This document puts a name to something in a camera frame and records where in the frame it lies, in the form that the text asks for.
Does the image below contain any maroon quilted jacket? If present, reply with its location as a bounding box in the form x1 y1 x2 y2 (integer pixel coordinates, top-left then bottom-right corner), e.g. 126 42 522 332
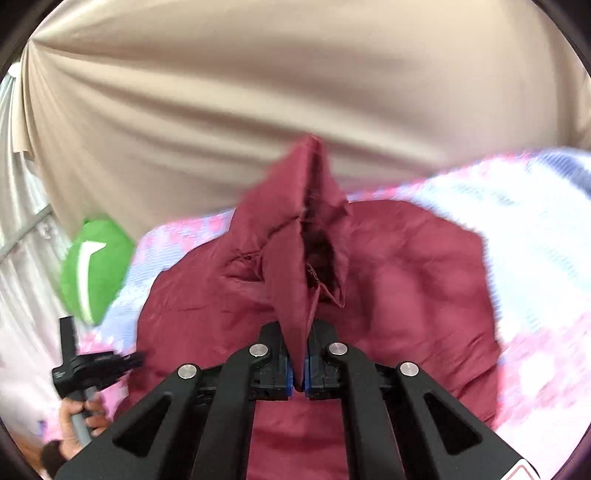
111 134 502 480

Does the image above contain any person's left hand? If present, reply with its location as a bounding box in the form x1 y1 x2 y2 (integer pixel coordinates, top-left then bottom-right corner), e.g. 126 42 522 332
59 397 112 459

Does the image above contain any green plush cushion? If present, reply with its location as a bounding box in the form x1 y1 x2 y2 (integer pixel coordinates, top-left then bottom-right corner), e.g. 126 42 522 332
61 218 137 326

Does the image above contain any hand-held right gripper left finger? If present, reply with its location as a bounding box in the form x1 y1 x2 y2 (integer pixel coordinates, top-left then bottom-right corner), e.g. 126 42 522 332
54 322 294 480

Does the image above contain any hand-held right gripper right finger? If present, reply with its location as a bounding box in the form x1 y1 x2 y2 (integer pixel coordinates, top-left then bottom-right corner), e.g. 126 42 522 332
302 322 542 480

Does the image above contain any metal clothes rail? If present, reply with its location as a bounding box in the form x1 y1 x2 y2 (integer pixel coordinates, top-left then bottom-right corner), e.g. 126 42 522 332
0 204 54 261

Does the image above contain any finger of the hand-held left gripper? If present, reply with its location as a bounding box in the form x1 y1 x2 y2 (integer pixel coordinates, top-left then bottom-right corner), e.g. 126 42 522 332
99 352 147 378

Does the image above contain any pink and blue printed blanket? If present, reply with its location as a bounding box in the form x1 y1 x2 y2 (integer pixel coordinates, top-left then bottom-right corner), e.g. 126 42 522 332
39 148 591 480

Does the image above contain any beige draped curtain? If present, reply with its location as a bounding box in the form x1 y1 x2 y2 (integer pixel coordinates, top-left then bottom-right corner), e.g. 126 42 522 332
18 0 591 232

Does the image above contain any white satin curtain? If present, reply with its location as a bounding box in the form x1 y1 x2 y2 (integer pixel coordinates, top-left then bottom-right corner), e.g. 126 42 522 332
0 62 79 352

